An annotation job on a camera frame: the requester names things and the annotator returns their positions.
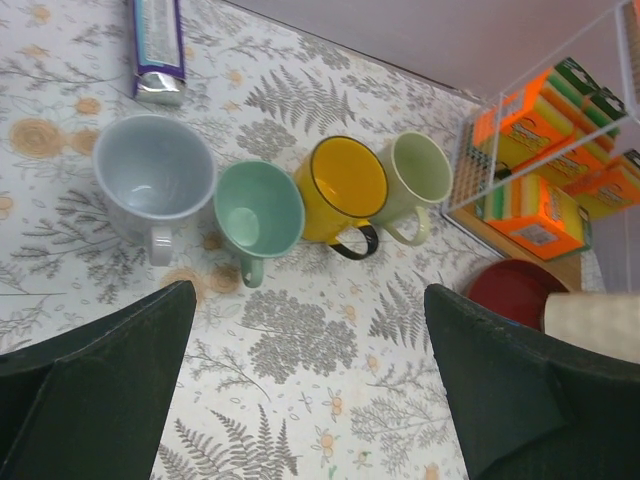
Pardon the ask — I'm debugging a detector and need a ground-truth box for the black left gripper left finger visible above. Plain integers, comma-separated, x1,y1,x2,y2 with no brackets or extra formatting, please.
1,281,196,479

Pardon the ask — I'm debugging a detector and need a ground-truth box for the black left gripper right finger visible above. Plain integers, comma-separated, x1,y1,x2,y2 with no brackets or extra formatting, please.
424,284,639,479

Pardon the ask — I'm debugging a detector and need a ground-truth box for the beige ribbed mug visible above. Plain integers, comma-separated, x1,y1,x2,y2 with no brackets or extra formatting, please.
542,292,640,364

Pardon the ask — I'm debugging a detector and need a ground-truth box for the white footed cup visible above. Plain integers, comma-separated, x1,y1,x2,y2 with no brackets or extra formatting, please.
92,114,218,267

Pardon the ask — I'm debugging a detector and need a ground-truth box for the teal mug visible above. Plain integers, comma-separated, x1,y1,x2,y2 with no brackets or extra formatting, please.
213,160,305,288

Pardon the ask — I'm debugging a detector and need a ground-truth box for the light green mug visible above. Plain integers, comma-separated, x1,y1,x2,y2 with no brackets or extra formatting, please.
371,131,453,246

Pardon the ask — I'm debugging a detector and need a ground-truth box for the yellow enamel mug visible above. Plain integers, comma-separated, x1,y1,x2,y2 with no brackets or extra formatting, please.
294,136,389,261

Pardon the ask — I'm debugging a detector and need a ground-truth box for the red round tray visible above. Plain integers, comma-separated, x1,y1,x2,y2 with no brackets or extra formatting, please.
465,259,569,331

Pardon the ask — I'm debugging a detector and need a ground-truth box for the orange sponge pack lower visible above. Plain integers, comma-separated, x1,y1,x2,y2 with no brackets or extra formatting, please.
478,148,639,261

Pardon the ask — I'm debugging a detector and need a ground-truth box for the orange sponge pack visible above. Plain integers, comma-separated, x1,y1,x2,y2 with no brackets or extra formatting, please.
466,57,626,179
478,148,639,261

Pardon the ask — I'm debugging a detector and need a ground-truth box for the floral table mat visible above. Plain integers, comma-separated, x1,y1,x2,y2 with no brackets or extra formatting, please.
1,1,495,479

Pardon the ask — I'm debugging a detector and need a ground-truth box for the orange sponge pack upper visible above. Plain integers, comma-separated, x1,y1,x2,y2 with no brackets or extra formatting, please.
466,57,626,179

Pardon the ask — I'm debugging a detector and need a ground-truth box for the purple foil box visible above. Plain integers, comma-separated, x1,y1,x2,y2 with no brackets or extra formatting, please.
128,0,187,106

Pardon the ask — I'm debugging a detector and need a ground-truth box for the white wire shelf rack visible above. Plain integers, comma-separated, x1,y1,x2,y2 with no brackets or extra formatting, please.
442,1,639,229

